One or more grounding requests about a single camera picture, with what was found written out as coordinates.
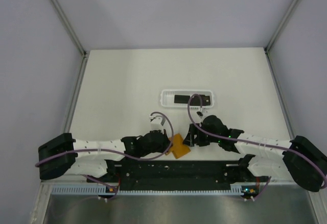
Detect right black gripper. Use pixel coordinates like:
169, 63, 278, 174
183, 123, 221, 146

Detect orange leather card holder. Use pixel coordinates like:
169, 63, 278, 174
166, 133, 191, 159

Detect dark credit card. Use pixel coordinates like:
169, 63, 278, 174
174, 95, 190, 104
190, 94, 212, 107

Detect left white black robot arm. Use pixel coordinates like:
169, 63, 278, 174
36, 130, 171, 182

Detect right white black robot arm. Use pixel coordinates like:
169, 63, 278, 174
185, 115, 326, 192

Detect clear plastic card tray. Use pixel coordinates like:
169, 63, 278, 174
159, 89, 216, 109

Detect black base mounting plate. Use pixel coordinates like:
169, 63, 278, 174
98, 159, 268, 191

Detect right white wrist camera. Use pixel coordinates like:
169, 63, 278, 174
196, 110, 204, 118

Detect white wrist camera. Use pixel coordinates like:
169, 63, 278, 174
196, 110, 204, 118
149, 115, 166, 132

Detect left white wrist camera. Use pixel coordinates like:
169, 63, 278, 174
149, 115, 166, 132

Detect grey slotted cable duct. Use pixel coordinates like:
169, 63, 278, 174
52, 184, 258, 196

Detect left aluminium frame post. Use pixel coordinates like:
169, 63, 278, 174
38, 0, 89, 56

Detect aluminium frame post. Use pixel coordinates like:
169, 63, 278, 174
38, 0, 89, 56
264, 0, 314, 54

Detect right aluminium frame post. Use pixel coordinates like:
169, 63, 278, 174
264, 0, 314, 54

